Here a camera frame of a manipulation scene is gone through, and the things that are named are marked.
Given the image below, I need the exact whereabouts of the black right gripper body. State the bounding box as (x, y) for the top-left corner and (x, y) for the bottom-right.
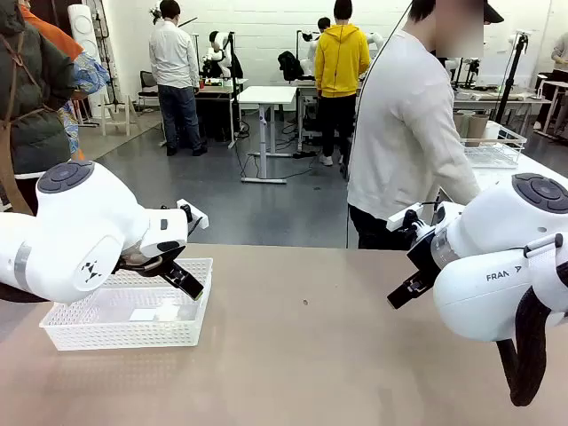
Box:
(406, 233), (445, 285)

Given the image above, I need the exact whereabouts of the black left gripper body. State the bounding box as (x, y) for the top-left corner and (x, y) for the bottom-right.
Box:
(115, 246), (187, 279)

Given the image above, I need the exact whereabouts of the white perforated plastic basket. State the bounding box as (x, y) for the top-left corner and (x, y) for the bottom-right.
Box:
(39, 257), (214, 351)

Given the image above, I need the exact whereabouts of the person's right forearm white sleeve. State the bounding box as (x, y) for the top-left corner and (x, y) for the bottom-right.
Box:
(437, 141), (484, 209)

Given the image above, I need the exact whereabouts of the white side table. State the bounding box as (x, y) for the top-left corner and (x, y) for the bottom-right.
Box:
(438, 146), (568, 209)

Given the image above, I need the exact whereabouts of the person in white sweater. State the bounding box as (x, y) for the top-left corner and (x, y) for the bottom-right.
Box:
(347, 0), (505, 250)

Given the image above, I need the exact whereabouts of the white wooden step stool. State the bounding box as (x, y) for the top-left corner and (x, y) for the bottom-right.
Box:
(100, 92), (142, 137)

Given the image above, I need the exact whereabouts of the black office chair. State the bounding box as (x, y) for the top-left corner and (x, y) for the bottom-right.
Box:
(138, 69), (162, 107)

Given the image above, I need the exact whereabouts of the dark background workbench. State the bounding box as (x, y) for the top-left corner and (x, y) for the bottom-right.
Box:
(194, 78), (249, 150)

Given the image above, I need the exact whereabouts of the black tripod stand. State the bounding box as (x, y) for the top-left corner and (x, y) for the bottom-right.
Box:
(494, 33), (530, 126)

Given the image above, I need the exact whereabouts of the white standing desk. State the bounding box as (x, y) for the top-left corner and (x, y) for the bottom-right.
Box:
(237, 85), (298, 184)

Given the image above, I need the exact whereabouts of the mannequin in green puffer jacket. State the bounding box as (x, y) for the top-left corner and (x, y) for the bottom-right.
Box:
(0, 0), (76, 214)

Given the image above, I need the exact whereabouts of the man in white shirt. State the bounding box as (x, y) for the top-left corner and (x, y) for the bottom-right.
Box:
(148, 0), (209, 156)

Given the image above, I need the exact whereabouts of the person in yellow hoodie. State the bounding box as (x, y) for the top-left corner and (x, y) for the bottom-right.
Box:
(314, 0), (372, 168)

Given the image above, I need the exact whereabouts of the black backpack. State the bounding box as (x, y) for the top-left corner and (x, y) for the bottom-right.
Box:
(278, 51), (305, 83)

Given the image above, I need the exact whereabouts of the white tower fan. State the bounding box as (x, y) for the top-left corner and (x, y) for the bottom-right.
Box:
(67, 4), (112, 119)

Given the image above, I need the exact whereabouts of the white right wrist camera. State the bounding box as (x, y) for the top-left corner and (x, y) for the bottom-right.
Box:
(385, 201), (447, 239)

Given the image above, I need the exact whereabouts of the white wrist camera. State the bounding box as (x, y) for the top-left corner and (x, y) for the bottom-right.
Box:
(176, 198), (209, 231)
(385, 201), (447, 239)

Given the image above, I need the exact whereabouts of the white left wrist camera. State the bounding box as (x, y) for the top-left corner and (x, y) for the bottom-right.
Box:
(176, 198), (209, 231)

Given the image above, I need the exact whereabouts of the white wire dish rack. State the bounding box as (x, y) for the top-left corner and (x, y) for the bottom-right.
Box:
(461, 122), (528, 170)

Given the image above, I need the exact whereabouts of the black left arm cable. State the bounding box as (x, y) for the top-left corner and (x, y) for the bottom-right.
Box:
(0, 281), (52, 304)

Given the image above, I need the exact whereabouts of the black braided cable sleeve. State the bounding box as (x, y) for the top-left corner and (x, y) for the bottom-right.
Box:
(496, 259), (568, 407)

